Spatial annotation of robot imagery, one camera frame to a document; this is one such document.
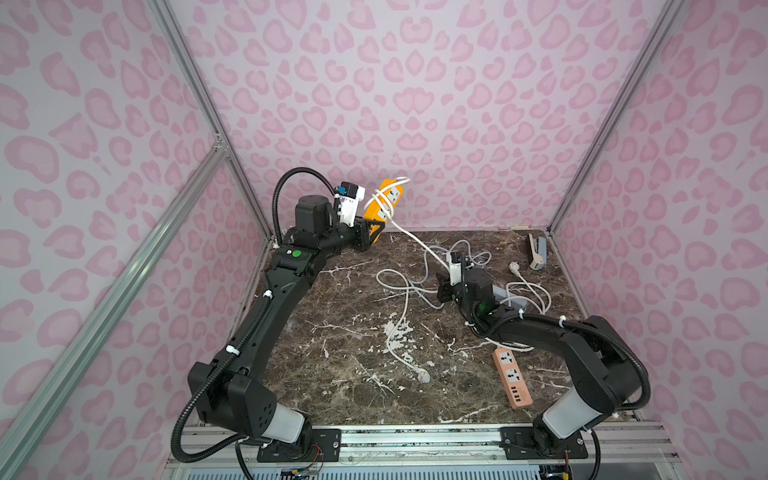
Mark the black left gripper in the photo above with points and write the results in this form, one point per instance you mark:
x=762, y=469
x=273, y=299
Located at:
x=365, y=232

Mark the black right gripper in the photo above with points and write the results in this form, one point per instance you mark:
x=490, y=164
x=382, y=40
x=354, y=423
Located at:
x=451, y=288

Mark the yellow power strip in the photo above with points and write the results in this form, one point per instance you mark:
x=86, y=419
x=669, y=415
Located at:
x=379, y=209

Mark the pink power strip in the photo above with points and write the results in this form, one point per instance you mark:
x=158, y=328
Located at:
x=513, y=383

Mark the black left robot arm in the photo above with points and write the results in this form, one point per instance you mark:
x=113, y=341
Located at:
x=228, y=391

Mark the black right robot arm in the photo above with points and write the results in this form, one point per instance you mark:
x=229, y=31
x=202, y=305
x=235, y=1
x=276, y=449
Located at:
x=607, y=376

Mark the grey-blue power strip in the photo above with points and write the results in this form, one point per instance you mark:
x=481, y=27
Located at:
x=509, y=295

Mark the grey stapler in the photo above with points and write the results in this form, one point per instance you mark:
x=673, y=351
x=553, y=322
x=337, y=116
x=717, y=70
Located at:
x=537, y=252

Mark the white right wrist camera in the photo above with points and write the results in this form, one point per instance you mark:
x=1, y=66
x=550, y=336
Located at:
x=456, y=262

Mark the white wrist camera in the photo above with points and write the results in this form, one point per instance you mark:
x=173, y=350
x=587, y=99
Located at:
x=347, y=199
x=456, y=262

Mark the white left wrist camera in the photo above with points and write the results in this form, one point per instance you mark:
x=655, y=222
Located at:
x=347, y=199

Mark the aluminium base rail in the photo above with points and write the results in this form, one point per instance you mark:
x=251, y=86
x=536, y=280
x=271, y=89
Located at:
x=614, y=450

